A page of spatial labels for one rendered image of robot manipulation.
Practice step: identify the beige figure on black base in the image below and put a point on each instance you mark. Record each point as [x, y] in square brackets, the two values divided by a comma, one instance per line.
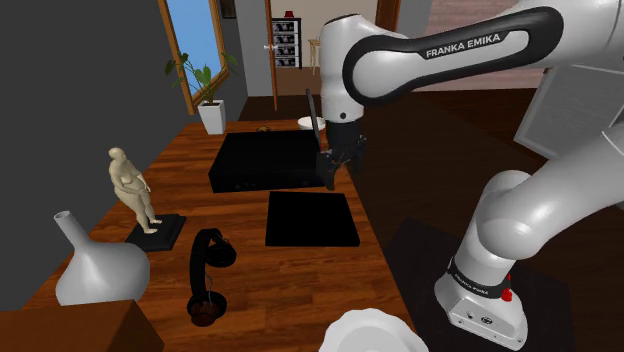
[131, 187]

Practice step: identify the white bowl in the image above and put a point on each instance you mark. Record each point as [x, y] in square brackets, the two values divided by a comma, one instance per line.
[306, 124]

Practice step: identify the dark wall picture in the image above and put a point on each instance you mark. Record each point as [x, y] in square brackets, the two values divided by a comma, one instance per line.
[227, 8]

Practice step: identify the dark shelf cabinet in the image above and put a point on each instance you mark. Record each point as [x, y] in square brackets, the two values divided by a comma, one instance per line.
[286, 44]

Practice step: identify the large black box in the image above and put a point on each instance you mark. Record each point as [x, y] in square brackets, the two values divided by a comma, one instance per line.
[263, 161]

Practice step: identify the grey flat panel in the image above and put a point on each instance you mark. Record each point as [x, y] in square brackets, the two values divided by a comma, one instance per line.
[570, 112]

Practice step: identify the black headphones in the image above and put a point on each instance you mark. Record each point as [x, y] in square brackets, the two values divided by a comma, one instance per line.
[200, 273]

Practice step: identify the small yellow object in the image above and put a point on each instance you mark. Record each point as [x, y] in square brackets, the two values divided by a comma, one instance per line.
[264, 129]

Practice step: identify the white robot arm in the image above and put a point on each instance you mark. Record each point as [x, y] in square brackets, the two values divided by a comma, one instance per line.
[507, 219]

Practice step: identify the wooden framed window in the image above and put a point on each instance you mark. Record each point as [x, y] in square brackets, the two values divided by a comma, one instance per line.
[195, 39]

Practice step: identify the white scalloped plate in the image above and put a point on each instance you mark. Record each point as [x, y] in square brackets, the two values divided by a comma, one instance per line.
[370, 334]

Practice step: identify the dark robot stand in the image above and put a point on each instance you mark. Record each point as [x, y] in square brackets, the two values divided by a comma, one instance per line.
[419, 273]

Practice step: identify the brown wooden box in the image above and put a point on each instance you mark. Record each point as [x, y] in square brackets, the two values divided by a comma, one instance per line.
[63, 329]

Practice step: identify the grey long-necked vase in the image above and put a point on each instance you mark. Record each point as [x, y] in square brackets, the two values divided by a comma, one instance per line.
[102, 273]

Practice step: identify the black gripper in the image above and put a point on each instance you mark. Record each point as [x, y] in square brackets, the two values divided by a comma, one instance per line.
[341, 134]

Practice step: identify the thin black upright slab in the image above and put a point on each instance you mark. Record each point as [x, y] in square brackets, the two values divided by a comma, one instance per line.
[313, 117]

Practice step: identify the flat black square pad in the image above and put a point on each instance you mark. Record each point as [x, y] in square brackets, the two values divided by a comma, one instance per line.
[312, 219]

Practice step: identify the light wooden stool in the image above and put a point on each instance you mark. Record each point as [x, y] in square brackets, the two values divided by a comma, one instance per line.
[314, 48]

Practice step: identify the green plant in white pot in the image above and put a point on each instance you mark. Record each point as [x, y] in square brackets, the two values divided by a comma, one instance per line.
[213, 116]

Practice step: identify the brown wooden table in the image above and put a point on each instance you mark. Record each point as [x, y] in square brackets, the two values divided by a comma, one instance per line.
[273, 282]

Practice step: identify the brown wooden door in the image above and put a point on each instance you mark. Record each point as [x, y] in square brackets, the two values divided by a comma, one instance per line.
[271, 63]

